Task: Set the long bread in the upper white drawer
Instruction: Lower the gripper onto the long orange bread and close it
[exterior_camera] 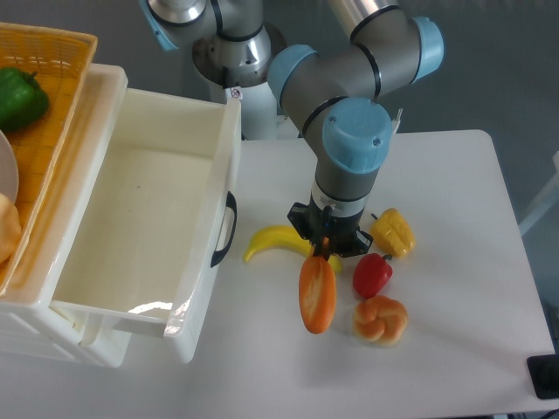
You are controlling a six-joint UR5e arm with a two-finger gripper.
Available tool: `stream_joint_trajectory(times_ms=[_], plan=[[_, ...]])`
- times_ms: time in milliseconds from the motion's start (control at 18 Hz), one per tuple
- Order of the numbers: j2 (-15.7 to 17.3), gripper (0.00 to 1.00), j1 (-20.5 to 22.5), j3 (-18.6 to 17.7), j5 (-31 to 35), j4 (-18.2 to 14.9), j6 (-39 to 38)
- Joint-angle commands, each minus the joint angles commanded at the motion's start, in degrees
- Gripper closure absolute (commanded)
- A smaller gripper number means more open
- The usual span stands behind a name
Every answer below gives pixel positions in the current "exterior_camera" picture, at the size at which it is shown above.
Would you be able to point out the red bell pepper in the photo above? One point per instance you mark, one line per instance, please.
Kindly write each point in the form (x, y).
(372, 274)

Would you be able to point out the white plate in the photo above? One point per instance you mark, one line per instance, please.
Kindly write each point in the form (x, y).
(9, 175)

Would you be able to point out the yellow banana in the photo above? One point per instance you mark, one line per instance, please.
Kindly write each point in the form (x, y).
(287, 238)

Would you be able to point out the white chair part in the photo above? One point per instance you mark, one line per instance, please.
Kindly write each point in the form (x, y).
(543, 201)

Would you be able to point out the black device at edge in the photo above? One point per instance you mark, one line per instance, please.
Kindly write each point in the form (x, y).
(543, 371)

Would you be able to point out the round knotted bread roll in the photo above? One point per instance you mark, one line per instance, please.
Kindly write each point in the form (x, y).
(380, 321)

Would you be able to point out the long orange bread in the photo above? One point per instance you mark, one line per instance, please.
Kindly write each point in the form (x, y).
(317, 294)

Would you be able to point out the upper white drawer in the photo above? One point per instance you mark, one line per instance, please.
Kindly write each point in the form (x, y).
(140, 262)

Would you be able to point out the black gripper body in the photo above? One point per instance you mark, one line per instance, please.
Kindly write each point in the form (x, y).
(346, 239)

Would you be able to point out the orange woven basket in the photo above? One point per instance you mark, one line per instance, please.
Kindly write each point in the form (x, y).
(61, 60)

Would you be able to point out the yellow bell pepper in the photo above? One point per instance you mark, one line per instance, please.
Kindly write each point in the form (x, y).
(392, 234)

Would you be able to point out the green bell pepper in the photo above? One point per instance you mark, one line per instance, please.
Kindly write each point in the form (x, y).
(23, 101)

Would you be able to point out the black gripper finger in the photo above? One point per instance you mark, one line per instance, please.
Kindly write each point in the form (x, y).
(322, 249)

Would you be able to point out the black drawer handle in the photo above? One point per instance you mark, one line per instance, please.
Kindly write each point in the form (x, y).
(227, 230)

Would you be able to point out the white drawer cabinet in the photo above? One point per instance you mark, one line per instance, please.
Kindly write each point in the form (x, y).
(30, 324)

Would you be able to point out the pale bread in basket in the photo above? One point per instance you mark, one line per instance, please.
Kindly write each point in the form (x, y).
(10, 228)

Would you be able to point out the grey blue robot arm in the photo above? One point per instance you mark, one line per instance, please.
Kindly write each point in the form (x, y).
(332, 101)

